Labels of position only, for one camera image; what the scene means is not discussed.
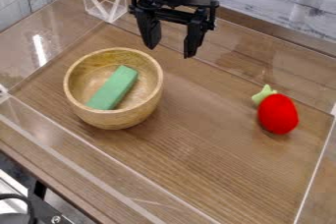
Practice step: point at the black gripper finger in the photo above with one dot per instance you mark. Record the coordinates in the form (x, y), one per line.
(149, 31)
(194, 38)

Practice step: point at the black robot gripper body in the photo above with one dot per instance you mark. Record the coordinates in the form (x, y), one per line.
(182, 12)

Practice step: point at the green rectangular block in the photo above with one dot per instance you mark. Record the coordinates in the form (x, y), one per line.
(114, 89)

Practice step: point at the brown wooden bowl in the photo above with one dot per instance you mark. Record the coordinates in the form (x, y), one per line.
(86, 75)

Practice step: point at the red plush strawberry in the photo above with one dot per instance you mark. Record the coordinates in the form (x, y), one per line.
(276, 111)

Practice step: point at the clear acrylic corner bracket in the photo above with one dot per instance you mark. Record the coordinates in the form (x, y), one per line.
(105, 10)

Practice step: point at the clear acrylic tray wall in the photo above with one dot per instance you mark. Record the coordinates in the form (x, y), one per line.
(112, 193)

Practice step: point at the black table frame leg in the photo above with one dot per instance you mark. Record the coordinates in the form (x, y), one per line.
(46, 215)

